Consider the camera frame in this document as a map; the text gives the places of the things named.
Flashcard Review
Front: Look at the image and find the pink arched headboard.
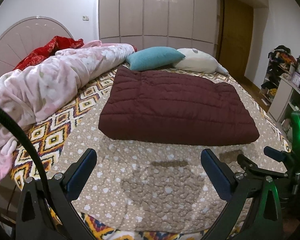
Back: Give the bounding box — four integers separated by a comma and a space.
0, 16, 72, 77

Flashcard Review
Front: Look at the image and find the black cable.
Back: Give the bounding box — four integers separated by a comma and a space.
0, 101, 51, 205

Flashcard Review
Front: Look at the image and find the cluttered white shelf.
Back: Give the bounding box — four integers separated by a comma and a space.
260, 45, 300, 141

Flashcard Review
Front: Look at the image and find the beige wardrobe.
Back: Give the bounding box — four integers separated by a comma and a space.
98, 0, 217, 55

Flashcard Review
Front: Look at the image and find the small purple picture frame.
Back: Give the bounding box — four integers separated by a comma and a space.
291, 72, 300, 87

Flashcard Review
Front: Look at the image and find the beige heart-pattern quilt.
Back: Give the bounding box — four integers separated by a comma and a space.
47, 74, 292, 234

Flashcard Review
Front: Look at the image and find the geometric patterned bedsheet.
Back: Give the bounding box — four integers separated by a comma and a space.
9, 63, 293, 240

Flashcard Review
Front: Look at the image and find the red patterned cloth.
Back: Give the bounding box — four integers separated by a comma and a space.
14, 36, 84, 70

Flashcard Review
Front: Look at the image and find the pink floral blanket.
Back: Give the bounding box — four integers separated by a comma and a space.
0, 40, 136, 171

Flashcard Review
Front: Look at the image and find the teal pillow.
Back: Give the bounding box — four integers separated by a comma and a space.
126, 47, 185, 71

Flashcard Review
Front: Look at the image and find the white plush pillow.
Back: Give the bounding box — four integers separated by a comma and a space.
173, 48, 229, 76

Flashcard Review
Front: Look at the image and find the brown wooden door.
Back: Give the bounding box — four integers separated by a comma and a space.
217, 0, 254, 81

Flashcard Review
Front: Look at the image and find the maroon puffer jacket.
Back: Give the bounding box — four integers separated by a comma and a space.
98, 66, 260, 146

